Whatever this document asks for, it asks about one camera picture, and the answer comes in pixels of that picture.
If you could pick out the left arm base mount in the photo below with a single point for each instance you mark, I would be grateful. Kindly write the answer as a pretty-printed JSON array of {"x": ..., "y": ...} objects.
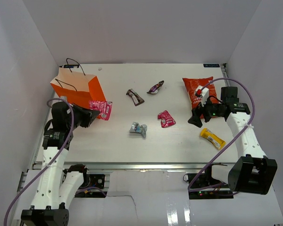
[{"x": 94, "y": 182}]

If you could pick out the aluminium table frame rail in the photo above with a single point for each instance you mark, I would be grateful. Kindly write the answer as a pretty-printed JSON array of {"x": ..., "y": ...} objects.
[{"x": 92, "y": 166}]

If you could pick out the pink snack packet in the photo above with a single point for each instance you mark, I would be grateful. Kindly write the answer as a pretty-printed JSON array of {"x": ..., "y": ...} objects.
[{"x": 105, "y": 108}]

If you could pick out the blue label sticker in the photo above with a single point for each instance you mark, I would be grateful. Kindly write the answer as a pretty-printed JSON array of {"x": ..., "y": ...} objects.
[{"x": 211, "y": 65}]

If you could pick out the yellow snack bar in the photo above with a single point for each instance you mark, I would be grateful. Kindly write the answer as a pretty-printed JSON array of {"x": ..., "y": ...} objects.
[{"x": 217, "y": 142}]

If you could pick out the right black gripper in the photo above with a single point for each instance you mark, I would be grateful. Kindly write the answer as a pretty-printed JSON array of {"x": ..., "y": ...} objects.
[{"x": 195, "y": 119}]

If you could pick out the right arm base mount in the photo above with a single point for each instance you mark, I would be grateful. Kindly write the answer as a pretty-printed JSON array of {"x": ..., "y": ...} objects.
[{"x": 217, "y": 191}]

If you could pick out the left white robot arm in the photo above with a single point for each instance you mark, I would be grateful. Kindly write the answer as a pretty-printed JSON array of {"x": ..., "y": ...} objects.
[{"x": 57, "y": 186}]

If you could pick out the orange paper bag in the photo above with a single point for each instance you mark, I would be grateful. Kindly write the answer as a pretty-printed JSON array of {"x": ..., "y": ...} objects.
[{"x": 76, "y": 86}]

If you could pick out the red snack pouch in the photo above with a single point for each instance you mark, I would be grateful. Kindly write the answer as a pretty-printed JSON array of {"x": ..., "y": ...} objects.
[{"x": 166, "y": 119}]

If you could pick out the silver blue snack packet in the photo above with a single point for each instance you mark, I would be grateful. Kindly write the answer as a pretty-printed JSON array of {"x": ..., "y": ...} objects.
[{"x": 139, "y": 129}]

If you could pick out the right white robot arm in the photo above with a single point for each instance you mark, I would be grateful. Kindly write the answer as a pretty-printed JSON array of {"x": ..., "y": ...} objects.
[{"x": 254, "y": 171}]

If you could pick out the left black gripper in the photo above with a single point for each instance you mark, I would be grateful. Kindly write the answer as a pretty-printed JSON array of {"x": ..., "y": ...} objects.
[{"x": 89, "y": 116}]

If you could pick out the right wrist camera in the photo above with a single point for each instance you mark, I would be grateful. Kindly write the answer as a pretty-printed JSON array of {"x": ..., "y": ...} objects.
[{"x": 202, "y": 94}]

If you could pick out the purple brown snack wrapper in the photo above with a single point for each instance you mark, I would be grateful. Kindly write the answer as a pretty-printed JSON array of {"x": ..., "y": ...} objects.
[{"x": 154, "y": 90}]

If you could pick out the brown white snack wrapper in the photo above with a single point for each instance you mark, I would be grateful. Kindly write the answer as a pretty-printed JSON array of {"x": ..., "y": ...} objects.
[{"x": 137, "y": 100}]

